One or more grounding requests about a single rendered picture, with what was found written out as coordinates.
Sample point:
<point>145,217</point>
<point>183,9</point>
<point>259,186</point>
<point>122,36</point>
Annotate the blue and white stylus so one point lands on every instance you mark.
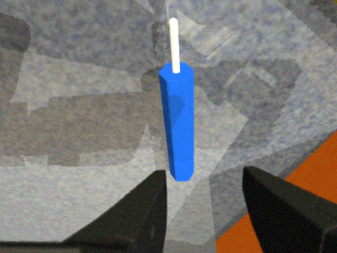
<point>176,88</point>

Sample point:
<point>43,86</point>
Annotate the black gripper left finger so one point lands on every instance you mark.
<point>135,224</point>

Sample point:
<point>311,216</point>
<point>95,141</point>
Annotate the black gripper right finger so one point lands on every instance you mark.
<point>287,218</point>

